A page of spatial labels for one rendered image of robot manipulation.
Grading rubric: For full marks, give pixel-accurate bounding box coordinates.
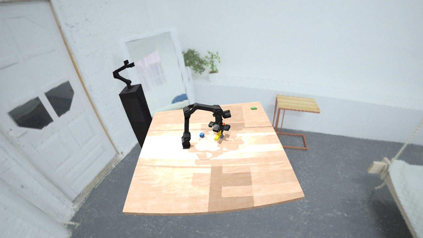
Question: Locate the yellow bar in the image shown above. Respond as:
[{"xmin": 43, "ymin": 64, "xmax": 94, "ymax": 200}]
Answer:
[{"xmin": 214, "ymin": 131, "xmax": 222, "ymax": 141}]

